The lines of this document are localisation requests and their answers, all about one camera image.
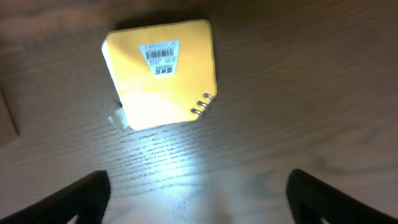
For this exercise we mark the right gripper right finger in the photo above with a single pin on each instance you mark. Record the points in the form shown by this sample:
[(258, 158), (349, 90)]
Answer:
[(312, 201)]

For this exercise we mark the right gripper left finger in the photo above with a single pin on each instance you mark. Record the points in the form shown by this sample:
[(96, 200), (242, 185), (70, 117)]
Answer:
[(85, 199)]

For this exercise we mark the open cardboard box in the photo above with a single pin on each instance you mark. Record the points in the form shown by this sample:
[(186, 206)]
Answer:
[(9, 130)]

